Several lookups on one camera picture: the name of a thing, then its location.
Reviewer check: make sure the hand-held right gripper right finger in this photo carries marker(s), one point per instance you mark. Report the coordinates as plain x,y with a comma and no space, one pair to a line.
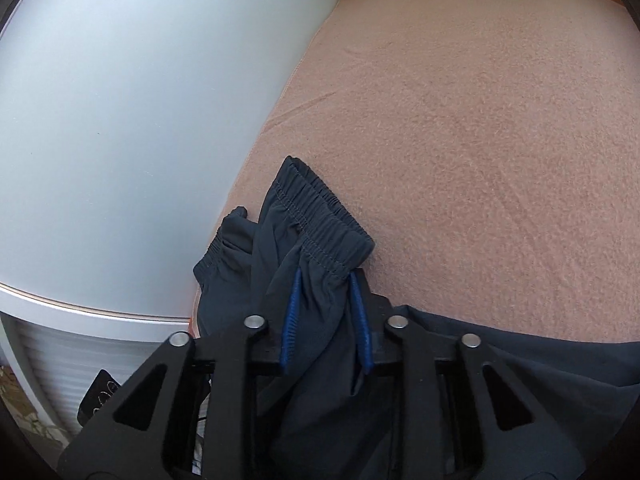
361,320

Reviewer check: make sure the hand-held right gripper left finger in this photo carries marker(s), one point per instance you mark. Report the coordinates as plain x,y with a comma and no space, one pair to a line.
293,320

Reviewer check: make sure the dark grey pants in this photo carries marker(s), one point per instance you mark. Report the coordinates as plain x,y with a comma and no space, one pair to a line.
310,240

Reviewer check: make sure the pink round rug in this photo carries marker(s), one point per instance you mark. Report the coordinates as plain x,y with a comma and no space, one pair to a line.
450,135

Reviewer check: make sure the black label tag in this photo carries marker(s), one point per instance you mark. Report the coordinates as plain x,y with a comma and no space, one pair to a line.
99,392

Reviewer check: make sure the white ribbed radiator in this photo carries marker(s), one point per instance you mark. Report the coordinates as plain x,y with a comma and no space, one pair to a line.
60,355

